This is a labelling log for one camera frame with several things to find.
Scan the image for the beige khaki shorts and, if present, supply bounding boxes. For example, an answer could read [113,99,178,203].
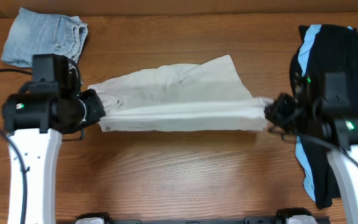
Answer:
[90,55,273,132]

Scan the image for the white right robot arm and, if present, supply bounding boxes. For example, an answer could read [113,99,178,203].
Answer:
[264,93,358,223]

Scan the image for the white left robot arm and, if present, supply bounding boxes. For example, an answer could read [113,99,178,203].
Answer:
[2,89,105,223]

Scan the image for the black and blue garment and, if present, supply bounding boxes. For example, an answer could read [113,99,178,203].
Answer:
[289,24,358,209]

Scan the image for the folded light blue jeans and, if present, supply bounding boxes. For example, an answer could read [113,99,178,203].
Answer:
[1,7,88,68]

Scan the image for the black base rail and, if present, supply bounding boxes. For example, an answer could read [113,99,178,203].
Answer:
[73,207,331,224]

